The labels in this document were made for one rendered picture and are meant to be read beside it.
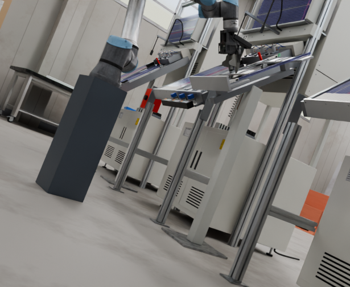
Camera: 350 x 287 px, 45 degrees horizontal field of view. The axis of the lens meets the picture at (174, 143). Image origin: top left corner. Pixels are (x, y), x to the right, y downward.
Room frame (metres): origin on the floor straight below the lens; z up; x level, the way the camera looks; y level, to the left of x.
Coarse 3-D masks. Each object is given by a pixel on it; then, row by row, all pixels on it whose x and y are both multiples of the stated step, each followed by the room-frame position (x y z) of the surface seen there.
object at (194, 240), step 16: (256, 96) 2.03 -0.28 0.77; (240, 112) 2.03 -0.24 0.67; (240, 128) 2.02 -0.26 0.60; (224, 144) 2.06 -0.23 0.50; (240, 144) 2.04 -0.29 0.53; (224, 160) 2.01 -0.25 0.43; (224, 176) 2.03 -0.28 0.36; (208, 192) 2.03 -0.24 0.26; (208, 208) 2.02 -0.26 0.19; (192, 224) 2.06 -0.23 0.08; (208, 224) 2.04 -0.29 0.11; (176, 240) 1.95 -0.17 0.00; (192, 240) 2.01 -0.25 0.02; (224, 256) 1.99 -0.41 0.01
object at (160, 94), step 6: (156, 90) 2.82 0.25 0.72; (162, 90) 2.72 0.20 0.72; (168, 90) 2.63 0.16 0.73; (174, 90) 2.56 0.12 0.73; (180, 90) 2.50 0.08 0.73; (156, 96) 2.86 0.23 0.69; (162, 96) 2.76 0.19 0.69; (168, 96) 2.67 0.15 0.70; (186, 96) 2.44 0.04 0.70; (198, 96) 2.31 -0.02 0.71; (198, 102) 2.34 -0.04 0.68
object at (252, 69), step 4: (244, 64) 2.82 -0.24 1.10; (248, 68) 2.64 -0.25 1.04; (252, 68) 2.59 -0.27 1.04; (256, 68) 2.55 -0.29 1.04; (260, 68) 2.51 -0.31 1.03; (224, 72) 2.76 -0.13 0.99; (240, 72) 2.59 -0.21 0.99; (244, 72) 2.55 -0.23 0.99; (248, 72) 2.51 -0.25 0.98; (236, 76) 2.74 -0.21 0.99; (240, 76) 2.70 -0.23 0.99
